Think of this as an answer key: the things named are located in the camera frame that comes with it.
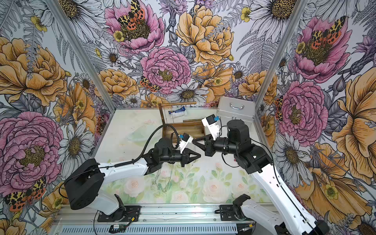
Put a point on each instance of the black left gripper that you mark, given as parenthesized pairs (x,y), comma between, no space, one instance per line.
(186,158)

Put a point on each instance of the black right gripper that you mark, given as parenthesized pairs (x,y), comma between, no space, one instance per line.
(209,147)

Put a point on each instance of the wooden jewelry display stand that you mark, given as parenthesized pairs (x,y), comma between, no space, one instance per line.
(194,127)

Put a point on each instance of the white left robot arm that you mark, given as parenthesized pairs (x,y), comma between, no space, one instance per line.
(84,186)

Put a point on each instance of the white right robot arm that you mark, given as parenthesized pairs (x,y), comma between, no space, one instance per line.
(253,157)

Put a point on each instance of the white blue toothpaste tube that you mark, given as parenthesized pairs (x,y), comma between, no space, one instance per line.
(178,113)

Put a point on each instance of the silver aluminium first aid case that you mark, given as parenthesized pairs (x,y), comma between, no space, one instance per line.
(231,108)

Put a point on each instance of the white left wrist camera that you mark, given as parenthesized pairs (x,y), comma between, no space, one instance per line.
(185,139)

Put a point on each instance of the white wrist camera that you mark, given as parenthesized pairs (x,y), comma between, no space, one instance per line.
(185,139)
(211,122)

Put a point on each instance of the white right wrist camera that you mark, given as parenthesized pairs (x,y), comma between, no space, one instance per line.
(211,122)

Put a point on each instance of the aluminium front rail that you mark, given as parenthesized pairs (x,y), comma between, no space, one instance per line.
(149,214)

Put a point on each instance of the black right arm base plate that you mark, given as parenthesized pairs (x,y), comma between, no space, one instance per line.
(233,212)

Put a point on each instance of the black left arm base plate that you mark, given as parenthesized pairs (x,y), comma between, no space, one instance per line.
(122,214)

